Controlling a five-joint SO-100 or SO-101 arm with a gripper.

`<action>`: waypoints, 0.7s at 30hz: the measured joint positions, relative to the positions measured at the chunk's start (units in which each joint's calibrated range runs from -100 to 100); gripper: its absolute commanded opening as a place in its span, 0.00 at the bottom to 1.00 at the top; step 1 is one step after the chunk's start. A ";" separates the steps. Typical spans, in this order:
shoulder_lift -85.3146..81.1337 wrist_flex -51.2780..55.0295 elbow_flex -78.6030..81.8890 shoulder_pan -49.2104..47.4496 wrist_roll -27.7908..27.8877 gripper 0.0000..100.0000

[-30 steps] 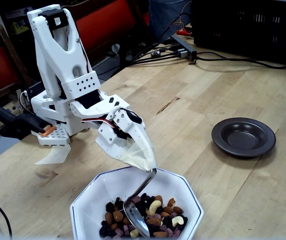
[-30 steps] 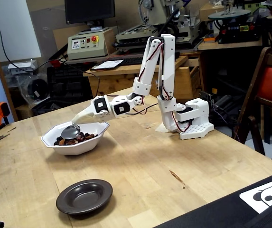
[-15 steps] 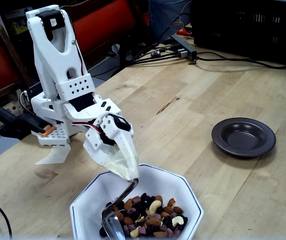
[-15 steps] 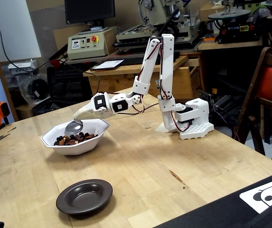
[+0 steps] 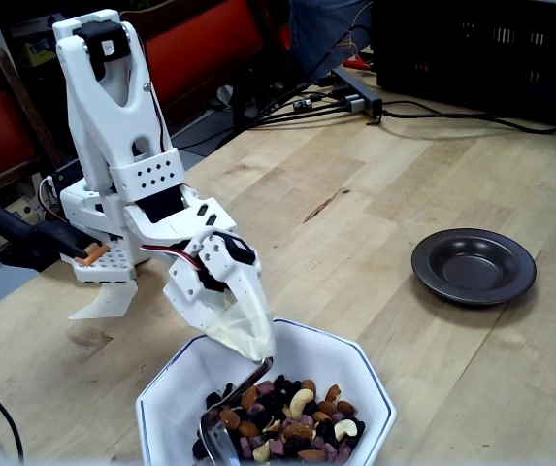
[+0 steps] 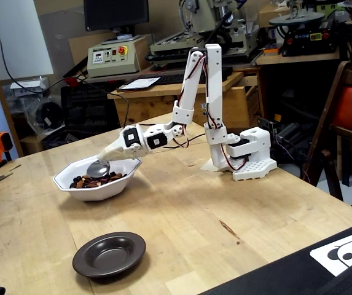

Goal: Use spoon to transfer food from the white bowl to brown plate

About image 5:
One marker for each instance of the yellow green box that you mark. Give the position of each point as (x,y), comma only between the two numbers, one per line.
(35,53)

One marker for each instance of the black plastic crate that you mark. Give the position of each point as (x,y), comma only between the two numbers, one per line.
(476,48)

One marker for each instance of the trail mix nuts and raisins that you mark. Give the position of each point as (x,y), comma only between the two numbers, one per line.
(302,427)

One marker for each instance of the bent metal spoon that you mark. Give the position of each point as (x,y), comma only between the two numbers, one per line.
(219,442)

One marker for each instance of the taped white gripper finger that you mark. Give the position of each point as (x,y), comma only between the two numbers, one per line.
(219,320)
(255,310)

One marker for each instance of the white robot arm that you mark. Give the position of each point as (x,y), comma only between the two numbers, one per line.
(98,121)

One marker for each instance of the blue grey fabric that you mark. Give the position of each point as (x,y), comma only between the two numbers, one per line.
(316,34)

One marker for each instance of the brown plate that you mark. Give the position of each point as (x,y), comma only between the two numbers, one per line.
(471,267)

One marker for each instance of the white octagonal bowl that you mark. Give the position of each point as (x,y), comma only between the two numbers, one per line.
(316,349)

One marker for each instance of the black clamp with orange tip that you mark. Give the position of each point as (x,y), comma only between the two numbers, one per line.
(40,238)

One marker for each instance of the grey usb hub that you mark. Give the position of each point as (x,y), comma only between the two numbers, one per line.
(355,89)

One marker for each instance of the beige masking tape piece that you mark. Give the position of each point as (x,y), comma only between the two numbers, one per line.
(107,301)

